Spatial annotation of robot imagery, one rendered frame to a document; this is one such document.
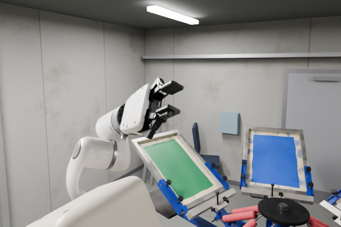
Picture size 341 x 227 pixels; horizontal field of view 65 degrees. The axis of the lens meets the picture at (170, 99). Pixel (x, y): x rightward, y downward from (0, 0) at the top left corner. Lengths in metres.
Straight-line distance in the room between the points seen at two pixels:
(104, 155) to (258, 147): 2.43
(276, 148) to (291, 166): 0.24
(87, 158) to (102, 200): 0.20
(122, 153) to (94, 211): 0.26
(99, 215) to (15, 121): 3.42
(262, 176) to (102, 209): 2.38
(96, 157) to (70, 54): 3.69
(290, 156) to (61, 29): 3.36
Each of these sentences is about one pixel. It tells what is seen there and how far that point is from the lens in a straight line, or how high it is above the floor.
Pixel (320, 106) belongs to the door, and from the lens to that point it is 4.74.
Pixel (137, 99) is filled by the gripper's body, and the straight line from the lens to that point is 0.59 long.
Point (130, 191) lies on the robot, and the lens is 0.52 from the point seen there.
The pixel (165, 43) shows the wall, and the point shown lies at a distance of 5.51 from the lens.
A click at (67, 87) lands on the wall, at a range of 4.25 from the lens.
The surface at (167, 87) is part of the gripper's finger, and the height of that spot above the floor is 2.20.
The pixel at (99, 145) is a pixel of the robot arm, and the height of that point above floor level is 2.06.
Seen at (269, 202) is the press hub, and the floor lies 1.32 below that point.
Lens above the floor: 2.25
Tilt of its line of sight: 8 degrees down
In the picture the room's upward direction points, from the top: straight up
